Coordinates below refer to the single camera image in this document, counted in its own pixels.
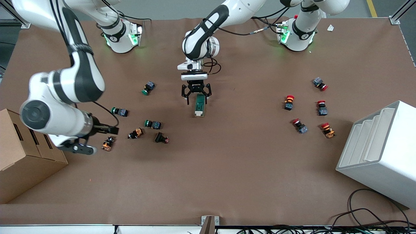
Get green load switch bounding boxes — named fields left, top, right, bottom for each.
left=194, top=94, right=206, bottom=118

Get black push button orange block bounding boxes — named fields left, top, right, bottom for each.
left=127, top=128, right=144, bottom=140
left=101, top=136, right=116, bottom=152

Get brown paper table cover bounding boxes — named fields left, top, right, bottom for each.
left=0, top=16, right=416, bottom=226

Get brown cardboard box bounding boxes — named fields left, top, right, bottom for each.
left=0, top=109, right=69, bottom=204

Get red push button orange block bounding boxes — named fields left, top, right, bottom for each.
left=320, top=122, right=336, bottom=139

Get white stepped plastic rack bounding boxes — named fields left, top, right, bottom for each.
left=336, top=100, right=416, bottom=209

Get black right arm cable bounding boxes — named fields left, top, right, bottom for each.
left=49, top=0, right=119, bottom=128

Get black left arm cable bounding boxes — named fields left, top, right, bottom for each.
left=203, top=10, right=293, bottom=75

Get black arm base cable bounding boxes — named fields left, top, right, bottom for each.
left=251, top=16, right=281, bottom=34

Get white table edge rail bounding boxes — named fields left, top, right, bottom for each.
left=0, top=224, right=203, bottom=234

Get grey metal table bracket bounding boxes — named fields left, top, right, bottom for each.
left=201, top=215, right=220, bottom=234

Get black cable bundle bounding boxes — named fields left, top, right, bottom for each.
left=236, top=224, right=416, bottom=234

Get looping black cable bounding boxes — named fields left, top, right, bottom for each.
left=330, top=188, right=411, bottom=233

